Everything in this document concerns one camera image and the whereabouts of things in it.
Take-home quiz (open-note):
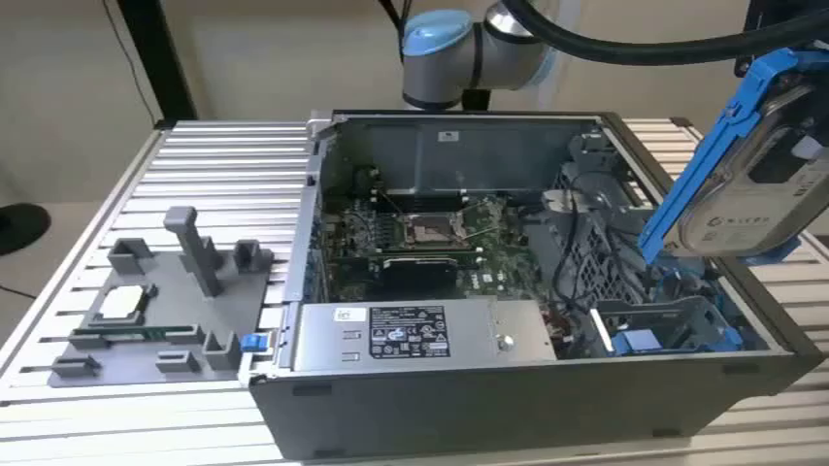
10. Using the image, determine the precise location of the hard disk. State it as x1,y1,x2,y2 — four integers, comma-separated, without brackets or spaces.
611,328,744,355
636,46,829,268

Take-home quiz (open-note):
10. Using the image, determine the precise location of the CPU socket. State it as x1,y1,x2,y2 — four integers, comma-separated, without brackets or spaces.
400,213,467,247

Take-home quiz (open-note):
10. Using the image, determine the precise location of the locking lever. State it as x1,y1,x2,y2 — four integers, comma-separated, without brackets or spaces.
377,190,408,217

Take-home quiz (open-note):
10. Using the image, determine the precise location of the black graphics card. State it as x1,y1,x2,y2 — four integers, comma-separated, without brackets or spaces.
368,256,464,300

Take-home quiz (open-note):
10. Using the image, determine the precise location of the green motherboard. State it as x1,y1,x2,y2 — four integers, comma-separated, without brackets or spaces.
320,193,564,305

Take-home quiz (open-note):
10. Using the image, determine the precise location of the silver power supply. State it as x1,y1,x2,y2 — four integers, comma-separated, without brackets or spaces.
287,298,558,373

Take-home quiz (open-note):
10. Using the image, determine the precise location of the grey perforated drive cage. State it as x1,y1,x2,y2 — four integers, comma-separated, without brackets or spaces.
523,162,655,302

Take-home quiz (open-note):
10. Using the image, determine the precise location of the dark grey PC case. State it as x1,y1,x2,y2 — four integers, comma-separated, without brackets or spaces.
236,109,827,462

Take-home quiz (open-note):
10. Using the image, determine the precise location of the grey parts rack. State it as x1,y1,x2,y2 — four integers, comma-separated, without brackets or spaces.
48,206,277,389

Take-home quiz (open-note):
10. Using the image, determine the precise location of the green RAM stick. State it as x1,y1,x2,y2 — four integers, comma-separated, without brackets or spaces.
69,325,198,339

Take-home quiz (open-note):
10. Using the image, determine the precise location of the silver CPU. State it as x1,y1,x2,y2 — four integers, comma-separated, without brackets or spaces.
94,284,148,321

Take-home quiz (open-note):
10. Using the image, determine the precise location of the black round stand base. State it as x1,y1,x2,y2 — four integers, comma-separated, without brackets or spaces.
0,203,52,256

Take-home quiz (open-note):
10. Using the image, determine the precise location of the black disk wire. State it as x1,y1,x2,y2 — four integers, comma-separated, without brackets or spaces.
548,186,584,305

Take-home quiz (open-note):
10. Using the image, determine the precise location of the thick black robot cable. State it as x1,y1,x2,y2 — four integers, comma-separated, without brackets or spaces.
507,0,829,68

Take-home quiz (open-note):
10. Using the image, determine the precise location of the black frame post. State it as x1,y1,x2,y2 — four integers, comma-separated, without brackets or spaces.
114,0,198,122

